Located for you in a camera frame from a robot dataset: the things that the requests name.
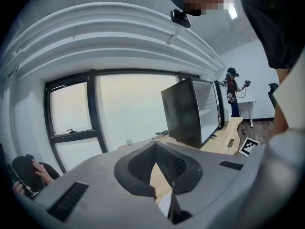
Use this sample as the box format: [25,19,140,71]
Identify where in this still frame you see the ceiling light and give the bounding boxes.
[227,0,238,20]

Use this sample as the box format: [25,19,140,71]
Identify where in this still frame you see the person's black clothing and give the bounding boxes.
[234,0,305,70]

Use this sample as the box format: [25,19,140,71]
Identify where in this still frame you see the black head camera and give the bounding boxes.
[170,8,192,29]

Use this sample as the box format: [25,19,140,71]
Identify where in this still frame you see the black thick eyeglasses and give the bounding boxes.
[152,129,169,140]

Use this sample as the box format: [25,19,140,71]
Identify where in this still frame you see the large frosted window pane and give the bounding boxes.
[95,68,182,154]

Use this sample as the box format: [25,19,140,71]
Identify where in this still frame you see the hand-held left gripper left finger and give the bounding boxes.
[33,141,173,229]

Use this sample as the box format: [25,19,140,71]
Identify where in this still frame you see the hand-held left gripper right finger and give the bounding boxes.
[154,141,250,225]

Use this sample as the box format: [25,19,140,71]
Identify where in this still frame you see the white plate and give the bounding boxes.
[157,191,173,218]

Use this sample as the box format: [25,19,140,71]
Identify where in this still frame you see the white desk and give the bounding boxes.
[235,98,257,128]

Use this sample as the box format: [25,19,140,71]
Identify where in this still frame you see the white ceiling pipe bundle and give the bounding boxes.
[0,1,226,81]

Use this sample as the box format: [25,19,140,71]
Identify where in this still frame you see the black office chair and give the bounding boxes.
[267,82,280,110]

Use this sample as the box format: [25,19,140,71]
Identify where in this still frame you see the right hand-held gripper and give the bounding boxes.
[238,137,262,157]

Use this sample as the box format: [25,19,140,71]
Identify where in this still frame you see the black mini fridge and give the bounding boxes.
[161,77,226,149]

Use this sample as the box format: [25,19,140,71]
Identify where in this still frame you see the black framed window with handle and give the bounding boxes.
[44,69,109,174]

